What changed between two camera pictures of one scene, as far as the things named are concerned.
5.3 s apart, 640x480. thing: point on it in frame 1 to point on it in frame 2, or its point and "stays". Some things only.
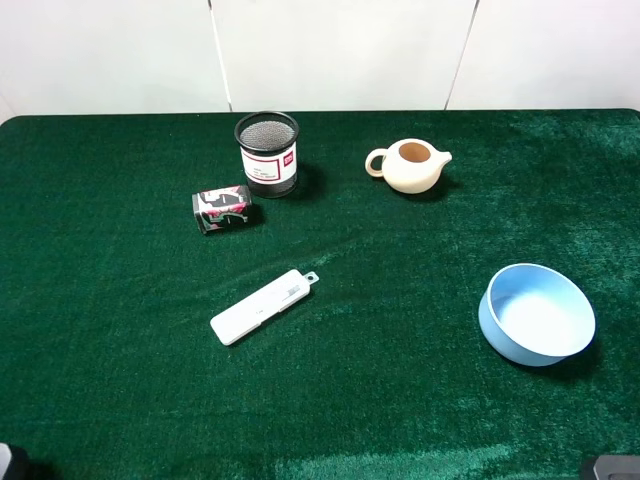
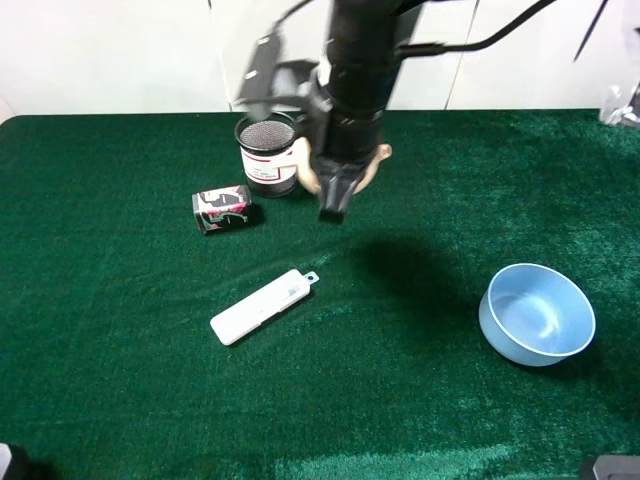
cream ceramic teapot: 409,165 to 309,174
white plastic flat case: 236,322 stays
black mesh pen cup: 268,146 stays
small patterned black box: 218,208 stays
